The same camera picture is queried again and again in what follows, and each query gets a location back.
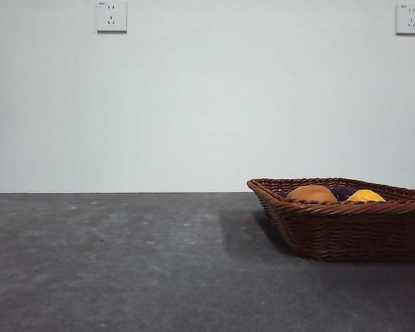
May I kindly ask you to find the brown woven wicker basket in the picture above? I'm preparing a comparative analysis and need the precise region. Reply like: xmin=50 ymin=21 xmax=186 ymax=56
xmin=246 ymin=177 xmax=415 ymax=263

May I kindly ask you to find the yellow corn cob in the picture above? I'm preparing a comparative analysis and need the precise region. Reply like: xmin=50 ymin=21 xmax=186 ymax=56
xmin=345 ymin=189 xmax=387 ymax=203

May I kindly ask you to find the brown potato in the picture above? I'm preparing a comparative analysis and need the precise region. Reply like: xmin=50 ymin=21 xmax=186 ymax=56
xmin=285 ymin=185 xmax=339 ymax=203

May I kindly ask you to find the white wall socket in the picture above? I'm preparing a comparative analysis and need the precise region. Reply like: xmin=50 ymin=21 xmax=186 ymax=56
xmin=96 ymin=0 xmax=128 ymax=34
xmin=395 ymin=3 xmax=415 ymax=35

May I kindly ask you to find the purple eggplant with green stem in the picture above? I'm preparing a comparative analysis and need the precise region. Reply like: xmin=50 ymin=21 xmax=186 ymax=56
xmin=328 ymin=185 xmax=358 ymax=201

